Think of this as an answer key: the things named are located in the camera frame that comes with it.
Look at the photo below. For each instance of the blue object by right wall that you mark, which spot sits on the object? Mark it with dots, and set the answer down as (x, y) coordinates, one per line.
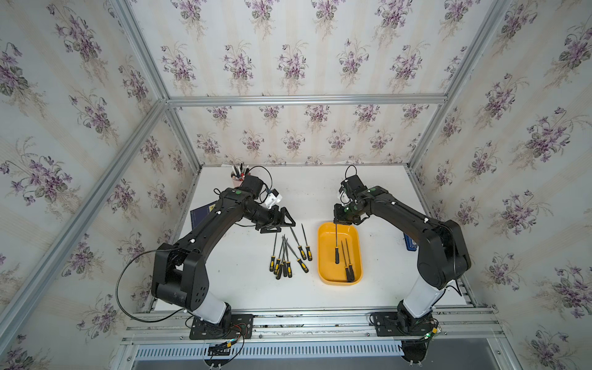
(410, 244)

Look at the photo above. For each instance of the file in cluster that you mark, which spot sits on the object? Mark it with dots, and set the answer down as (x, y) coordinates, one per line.
(288, 266)
(284, 258)
(280, 263)

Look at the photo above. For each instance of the diagonal flat file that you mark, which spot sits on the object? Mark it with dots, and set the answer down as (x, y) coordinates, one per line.
(298, 258)

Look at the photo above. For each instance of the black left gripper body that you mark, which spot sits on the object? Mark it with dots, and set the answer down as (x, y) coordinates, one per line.
(266, 216)

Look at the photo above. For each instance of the pens in cup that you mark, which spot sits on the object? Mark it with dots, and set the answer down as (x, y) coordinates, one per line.
(240, 168)

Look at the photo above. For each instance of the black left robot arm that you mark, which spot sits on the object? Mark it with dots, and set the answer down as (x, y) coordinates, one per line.
(180, 275)

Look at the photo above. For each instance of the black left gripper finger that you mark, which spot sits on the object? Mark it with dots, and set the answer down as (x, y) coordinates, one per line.
(270, 229)
(284, 219)

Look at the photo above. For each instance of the rightmost file on table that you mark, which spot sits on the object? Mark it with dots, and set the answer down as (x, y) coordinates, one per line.
(307, 245)

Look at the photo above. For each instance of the file in centre cluster right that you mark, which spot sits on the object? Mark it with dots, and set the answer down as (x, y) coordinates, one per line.
(288, 266)

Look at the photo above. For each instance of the pink pen cup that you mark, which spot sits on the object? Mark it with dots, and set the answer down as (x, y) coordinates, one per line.
(238, 178)

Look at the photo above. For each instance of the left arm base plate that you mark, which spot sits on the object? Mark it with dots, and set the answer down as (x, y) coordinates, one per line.
(230, 327)

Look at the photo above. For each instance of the file tool moved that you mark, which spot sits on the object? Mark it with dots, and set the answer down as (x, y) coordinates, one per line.
(350, 271)
(337, 255)
(273, 255)
(278, 264)
(345, 266)

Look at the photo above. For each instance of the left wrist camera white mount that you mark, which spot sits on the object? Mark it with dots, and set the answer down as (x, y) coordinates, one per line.
(272, 199)

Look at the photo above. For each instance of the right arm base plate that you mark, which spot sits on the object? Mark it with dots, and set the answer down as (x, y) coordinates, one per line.
(395, 324)

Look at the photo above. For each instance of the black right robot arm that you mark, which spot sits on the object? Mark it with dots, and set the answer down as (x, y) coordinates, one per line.
(443, 256)

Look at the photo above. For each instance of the yellow plastic storage box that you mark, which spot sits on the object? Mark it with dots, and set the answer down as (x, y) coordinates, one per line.
(329, 272)

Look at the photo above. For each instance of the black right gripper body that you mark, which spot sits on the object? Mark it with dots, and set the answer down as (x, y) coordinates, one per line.
(344, 214)

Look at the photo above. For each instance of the dark blue notebook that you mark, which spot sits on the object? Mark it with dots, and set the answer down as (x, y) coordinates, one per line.
(197, 215)

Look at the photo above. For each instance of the file in centre cluster left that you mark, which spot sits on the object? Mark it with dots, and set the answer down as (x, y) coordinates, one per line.
(284, 258)

